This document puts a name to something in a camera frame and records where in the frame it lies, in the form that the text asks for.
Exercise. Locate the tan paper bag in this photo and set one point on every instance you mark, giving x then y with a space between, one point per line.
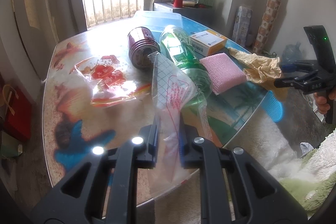
262 71

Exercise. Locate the beach print folding table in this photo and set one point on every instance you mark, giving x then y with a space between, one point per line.
72 125

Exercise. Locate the clear zip plastic bag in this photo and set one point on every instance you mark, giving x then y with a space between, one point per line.
172 91

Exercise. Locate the toilet paper roll pack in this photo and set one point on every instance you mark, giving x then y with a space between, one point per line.
241 25

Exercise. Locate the pink scrubbing sponge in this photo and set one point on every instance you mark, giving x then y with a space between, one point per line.
223 72

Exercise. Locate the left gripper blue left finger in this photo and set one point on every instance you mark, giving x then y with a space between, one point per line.
147 158

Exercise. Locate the green plastic storage basket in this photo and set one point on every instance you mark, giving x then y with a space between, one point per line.
209 3

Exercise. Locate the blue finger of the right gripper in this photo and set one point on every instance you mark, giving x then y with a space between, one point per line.
287 68

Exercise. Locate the red milk drink can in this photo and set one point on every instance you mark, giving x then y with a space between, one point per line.
141 44

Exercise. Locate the dark grey cabinet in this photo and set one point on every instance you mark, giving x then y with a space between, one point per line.
204 16

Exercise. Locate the blue plastic waste basket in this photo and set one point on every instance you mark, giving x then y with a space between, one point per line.
272 107

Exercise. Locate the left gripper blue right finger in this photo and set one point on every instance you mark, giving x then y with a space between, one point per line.
187 154

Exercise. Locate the person's right hand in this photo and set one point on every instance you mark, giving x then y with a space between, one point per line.
321 101

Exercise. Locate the green plastic drink bottle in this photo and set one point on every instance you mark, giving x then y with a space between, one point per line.
176 45

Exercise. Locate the red gift bag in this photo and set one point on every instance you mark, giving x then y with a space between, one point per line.
17 122

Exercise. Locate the green fluffy sleeve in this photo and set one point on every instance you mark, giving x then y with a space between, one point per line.
315 178

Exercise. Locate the red printed plastic bag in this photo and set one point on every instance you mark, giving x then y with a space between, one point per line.
111 80

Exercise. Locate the clear plastic food container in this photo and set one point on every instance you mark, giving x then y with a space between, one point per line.
157 21

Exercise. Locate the orange white medicine box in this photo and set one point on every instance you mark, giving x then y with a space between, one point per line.
207 42

